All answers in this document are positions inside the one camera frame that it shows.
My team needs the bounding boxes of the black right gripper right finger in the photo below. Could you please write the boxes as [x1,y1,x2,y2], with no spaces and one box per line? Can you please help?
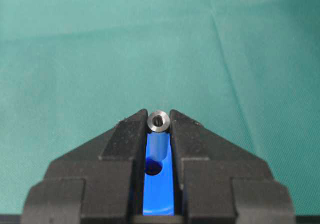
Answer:
[169,110,296,223]

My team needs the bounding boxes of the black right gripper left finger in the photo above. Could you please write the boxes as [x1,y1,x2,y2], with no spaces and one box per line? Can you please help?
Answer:
[21,109,148,223]

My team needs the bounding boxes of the grey metal shaft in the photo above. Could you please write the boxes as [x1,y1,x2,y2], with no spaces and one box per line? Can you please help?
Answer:
[147,110,171,162]

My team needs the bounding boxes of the blue plastic gear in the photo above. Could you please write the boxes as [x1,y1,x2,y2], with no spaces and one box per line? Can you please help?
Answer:
[142,132,175,215]

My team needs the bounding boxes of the green table mat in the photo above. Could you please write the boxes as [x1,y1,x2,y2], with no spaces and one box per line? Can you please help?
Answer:
[0,0,320,215]

